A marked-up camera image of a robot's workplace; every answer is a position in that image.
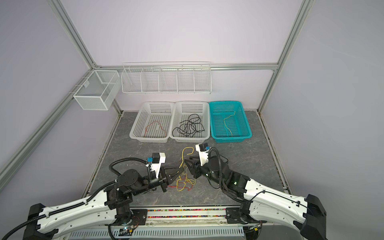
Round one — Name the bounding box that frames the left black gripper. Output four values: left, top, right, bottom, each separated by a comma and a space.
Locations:
131, 165, 184, 196

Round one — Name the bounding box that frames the red yellow cable bundle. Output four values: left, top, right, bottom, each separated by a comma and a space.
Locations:
175, 146, 196, 192

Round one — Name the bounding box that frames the long black cable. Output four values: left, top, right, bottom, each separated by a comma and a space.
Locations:
172, 113, 206, 138

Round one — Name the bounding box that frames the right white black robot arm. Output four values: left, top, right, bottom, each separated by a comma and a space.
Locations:
182, 148, 327, 240

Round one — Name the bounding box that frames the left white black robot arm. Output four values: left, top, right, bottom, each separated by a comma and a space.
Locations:
3, 154, 184, 240

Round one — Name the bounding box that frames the middle white plastic basket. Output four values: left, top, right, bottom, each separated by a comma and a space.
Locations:
169, 101, 211, 144

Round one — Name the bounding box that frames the white plastic basket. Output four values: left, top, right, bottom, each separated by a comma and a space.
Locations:
169, 101, 211, 144
130, 102, 175, 143

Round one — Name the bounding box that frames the left white plastic basket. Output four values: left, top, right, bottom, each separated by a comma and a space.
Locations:
130, 102, 175, 143

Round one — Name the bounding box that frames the teal plastic basket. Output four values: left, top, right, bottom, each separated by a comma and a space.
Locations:
209, 101, 252, 143

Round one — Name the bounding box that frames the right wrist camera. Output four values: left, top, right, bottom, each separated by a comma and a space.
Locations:
196, 143, 210, 166

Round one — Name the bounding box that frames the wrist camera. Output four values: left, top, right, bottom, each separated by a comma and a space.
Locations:
147, 153, 166, 179
196, 143, 210, 166

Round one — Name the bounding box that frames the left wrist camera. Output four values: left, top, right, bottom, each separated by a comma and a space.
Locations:
147, 153, 166, 179

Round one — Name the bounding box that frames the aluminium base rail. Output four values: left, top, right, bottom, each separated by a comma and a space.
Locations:
58, 205, 313, 230

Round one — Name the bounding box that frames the white vented cable duct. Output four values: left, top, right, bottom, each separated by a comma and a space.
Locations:
66, 226, 245, 240

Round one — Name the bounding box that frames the white wire wall shelf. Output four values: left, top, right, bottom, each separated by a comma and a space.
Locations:
121, 62, 212, 94

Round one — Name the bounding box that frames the white mesh wall box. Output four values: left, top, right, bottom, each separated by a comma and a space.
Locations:
74, 70, 121, 111

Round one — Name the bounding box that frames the aluminium frame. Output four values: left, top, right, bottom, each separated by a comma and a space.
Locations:
1, 1, 314, 190

